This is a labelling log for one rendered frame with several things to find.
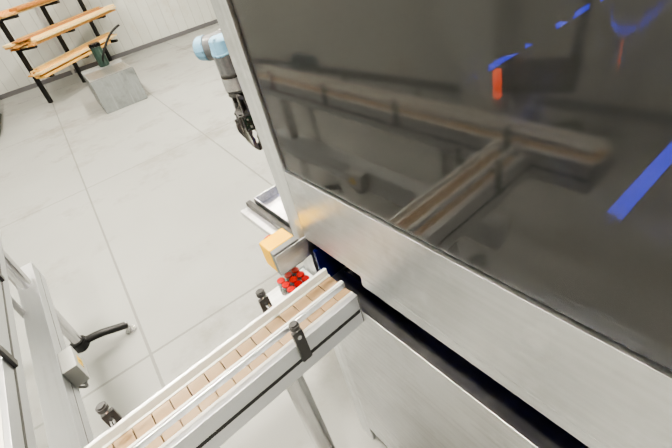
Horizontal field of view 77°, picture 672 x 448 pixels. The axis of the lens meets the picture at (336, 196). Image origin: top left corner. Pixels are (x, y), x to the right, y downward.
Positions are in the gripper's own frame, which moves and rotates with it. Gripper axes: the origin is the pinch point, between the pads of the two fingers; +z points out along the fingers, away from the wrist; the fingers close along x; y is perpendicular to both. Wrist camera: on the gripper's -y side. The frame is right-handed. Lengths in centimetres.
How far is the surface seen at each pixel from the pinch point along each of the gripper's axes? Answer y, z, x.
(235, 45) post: 44, -41, -2
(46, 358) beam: -9, 52, -97
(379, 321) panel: 67, 19, 5
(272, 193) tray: 0.9, 18.2, -1.3
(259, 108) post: 45, -28, -2
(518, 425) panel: 99, 19, 15
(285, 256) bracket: 48.6, 6.3, -8.0
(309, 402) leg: 64, 39, -16
